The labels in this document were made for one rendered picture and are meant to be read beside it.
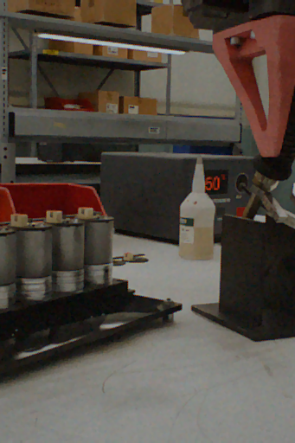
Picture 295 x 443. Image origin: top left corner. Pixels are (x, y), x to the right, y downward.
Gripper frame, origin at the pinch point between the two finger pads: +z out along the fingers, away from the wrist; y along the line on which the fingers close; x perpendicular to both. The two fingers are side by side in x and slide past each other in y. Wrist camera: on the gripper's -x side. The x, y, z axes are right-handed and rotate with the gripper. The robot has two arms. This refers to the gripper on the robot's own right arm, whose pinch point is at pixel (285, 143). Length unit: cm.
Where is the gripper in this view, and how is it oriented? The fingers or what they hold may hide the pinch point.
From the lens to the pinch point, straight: 41.0
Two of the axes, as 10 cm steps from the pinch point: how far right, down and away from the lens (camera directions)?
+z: 0.0, 10.0, 0.7
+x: 4.3, 0.7, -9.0
